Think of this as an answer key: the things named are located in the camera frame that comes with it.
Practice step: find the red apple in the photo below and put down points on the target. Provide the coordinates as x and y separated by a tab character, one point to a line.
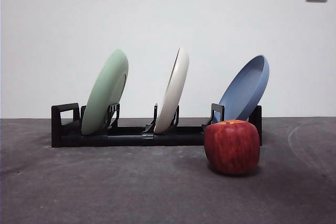
232	148

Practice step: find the black plate rack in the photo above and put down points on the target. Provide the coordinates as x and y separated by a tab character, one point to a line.
126	140

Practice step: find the white plate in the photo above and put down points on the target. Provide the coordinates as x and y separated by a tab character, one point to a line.
173	90

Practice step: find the green plate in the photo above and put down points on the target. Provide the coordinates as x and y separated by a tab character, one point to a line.
105	90

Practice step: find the blue plate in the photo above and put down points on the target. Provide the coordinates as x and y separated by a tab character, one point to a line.
244	90

